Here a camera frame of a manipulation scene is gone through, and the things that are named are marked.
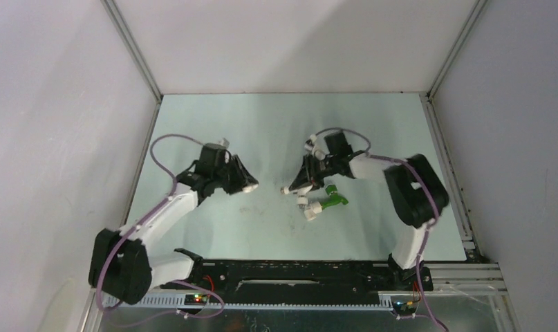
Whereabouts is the green plastic faucet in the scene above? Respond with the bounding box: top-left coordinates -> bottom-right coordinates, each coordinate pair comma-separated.
319,184 -> 349,210

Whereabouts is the white elbow fitting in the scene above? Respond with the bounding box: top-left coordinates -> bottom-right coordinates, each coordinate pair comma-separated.
304,201 -> 323,221
242,184 -> 259,193

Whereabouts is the grey cable duct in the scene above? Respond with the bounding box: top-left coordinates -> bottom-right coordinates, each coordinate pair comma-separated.
102,293 -> 394,313

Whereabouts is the white plastic faucet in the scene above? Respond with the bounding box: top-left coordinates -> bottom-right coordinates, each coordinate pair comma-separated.
280,185 -> 313,210

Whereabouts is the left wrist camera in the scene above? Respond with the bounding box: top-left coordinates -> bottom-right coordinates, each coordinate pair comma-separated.
217,138 -> 230,149

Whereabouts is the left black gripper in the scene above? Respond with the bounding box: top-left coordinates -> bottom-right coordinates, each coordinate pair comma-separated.
212,154 -> 257,195

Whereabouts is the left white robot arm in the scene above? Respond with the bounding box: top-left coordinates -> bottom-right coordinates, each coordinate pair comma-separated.
88,143 -> 259,304

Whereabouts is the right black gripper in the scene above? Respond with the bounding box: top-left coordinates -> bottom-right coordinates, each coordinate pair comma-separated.
290,154 -> 338,194

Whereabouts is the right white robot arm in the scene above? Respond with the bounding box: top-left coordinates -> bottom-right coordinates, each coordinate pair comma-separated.
281,127 -> 449,289

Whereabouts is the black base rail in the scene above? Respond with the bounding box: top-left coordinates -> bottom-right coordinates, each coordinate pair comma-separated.
176,248 -> 434,306

